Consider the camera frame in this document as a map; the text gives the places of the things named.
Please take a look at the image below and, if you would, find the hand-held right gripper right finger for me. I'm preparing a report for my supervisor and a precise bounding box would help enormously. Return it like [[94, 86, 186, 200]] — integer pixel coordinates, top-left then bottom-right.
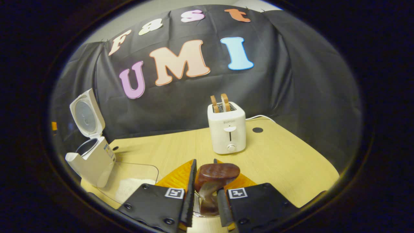
[[213, 159, 300, 233]]

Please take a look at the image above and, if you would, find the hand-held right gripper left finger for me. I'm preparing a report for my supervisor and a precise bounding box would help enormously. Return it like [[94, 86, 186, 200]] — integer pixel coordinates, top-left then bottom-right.
[[117, 159, 197, 233]]

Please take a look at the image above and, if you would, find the heap of white rice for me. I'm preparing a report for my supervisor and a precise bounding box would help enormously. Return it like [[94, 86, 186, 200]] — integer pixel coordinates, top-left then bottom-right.
[[115, 178, 156, 204]]

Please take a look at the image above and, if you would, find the metal wire chopstick holder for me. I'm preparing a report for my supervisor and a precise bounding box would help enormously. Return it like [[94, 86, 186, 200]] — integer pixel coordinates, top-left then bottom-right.
[[193, 190, 223, 218]]

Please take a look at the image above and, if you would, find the brown wooden spoon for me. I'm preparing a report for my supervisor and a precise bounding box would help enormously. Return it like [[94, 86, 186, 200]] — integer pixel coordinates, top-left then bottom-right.
[[194, 163, 241, 216]]

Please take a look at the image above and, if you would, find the white rice cooker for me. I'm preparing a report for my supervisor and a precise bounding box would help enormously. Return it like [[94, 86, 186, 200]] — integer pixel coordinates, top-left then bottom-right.
[[65, 88, 116, 188]]

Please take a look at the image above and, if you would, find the clear plastic rice container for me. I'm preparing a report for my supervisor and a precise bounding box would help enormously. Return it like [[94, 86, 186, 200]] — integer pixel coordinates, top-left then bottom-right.
[[96, 161, 159, 205]]

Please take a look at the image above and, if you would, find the dark grey inner pot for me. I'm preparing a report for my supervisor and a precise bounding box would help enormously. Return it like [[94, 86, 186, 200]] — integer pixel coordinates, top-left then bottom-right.
[[76, 139, 98, 156]]

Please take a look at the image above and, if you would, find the white toaster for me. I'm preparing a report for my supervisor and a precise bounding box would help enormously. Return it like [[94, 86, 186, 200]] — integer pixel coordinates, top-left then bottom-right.
[[207, 101, 247, 155]]

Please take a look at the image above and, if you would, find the white toaster cable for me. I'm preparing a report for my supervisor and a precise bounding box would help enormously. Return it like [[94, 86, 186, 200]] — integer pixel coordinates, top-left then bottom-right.
[[245, 115, 275, 123]]

